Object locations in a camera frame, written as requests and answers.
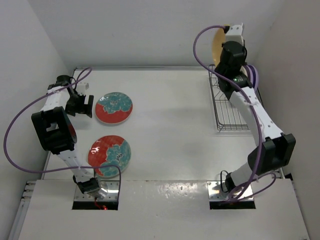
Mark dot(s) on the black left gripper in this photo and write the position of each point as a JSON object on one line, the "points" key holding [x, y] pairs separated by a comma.
{"points": [[83, 108]]}

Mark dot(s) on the lavender plate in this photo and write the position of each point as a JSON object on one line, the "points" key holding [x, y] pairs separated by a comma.
{"points": [[253, 75], [257, 79]]}

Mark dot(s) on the orange plate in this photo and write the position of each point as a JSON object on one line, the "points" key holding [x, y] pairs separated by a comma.
{"points": [[217, 45]]}

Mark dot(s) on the cream plate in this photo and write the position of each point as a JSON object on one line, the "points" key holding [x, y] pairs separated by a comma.
{"points": [[246, 72]]}

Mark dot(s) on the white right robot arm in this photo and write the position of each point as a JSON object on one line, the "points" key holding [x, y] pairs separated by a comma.
{"points": [[274, 148]]}

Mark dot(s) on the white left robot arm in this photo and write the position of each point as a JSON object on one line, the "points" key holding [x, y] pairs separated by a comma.
{"points": [[57, 135]]}

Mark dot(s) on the red teal floral plate upper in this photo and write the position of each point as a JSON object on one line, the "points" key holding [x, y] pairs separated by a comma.
{"points": [[113, 108]]}

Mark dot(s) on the red teal floral plate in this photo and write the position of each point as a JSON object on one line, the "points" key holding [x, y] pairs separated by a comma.
{"points": [[109, 150], [113, 108]]}

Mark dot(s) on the red teal floral plate lower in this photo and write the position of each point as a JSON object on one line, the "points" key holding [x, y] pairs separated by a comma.
{"points": [[109, 150]]}

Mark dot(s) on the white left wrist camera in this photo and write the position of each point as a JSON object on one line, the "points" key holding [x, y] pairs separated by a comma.
{"points": [[81, 88]]}

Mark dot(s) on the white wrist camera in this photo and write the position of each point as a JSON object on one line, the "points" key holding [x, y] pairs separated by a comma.
{"points": [[81, 88], [235, 34]]}

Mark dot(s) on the grey wire dish rack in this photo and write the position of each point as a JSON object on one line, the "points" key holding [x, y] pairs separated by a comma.
{"points": [[227, 117]]}

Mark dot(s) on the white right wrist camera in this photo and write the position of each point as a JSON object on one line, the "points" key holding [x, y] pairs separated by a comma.
{"points": [[235, 34]]}

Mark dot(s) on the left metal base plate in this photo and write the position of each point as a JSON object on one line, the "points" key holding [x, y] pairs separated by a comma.
{"points": [[108, 192]]}

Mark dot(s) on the metal base plate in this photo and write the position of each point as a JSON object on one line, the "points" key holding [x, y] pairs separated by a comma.
{"points": [[216, 194], [108, 192]]}

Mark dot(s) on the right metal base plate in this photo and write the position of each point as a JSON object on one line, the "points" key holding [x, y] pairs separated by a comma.
{"points": [[216, 194]]}

